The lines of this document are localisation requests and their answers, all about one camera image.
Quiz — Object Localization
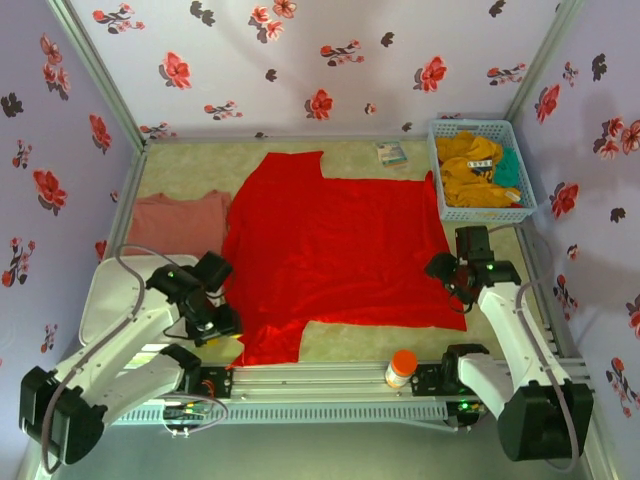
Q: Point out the red t-shirt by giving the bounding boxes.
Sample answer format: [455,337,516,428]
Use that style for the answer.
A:
[221,151,469,369]

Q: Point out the blue plastic basket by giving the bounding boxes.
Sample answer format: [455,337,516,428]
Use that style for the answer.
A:
[428,119,539,224]

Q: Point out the pink t-shirt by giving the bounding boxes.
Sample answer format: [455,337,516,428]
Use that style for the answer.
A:
[127,189,234,259]

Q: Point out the yellow t-shirt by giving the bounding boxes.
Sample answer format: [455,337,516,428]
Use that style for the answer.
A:
[435,130,521,209]

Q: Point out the green t-shirt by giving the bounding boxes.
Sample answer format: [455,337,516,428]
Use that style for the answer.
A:
[492,147,522,189]

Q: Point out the orange-lidded white bottle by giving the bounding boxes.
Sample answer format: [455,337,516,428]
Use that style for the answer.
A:
[383,349,419,389]

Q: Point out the small printed booklet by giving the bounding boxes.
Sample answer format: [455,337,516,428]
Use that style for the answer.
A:
[376,141,409,170]

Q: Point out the grey right arm cable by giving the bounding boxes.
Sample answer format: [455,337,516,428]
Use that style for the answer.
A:
[487,223,586,474]

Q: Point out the green circuit board with wires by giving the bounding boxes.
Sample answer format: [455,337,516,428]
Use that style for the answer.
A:
[162,394,229,437]

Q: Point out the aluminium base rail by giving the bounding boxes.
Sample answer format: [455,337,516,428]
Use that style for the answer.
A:
[119,362,486,426]

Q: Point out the aluminium table side rail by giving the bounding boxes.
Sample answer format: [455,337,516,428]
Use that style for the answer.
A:
[97,142,151,266]

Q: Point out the aluminium frame post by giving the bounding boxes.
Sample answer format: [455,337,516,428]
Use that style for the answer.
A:
[505,0,587,124]
[47,0,149,149]

